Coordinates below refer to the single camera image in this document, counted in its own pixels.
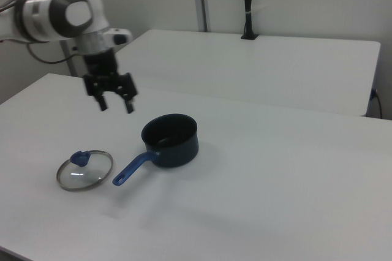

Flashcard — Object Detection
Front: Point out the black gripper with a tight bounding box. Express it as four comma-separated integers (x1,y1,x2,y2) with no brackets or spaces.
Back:
82,50,139,115

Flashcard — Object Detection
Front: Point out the glass lid with blue knob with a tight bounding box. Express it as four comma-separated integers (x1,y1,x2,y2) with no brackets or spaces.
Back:
55,149,115,192

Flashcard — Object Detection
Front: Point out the dark blue saucepan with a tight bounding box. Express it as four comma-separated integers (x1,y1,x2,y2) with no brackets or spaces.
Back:
111,113,200,187

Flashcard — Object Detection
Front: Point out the white side table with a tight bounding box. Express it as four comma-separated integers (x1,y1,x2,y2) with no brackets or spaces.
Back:
115,29,382,118

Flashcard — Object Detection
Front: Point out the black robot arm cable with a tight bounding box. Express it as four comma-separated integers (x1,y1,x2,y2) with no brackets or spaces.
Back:
0,0,84,65

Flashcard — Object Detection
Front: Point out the black cable with blue plug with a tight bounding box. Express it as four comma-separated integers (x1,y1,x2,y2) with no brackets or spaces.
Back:
369,87,384,119

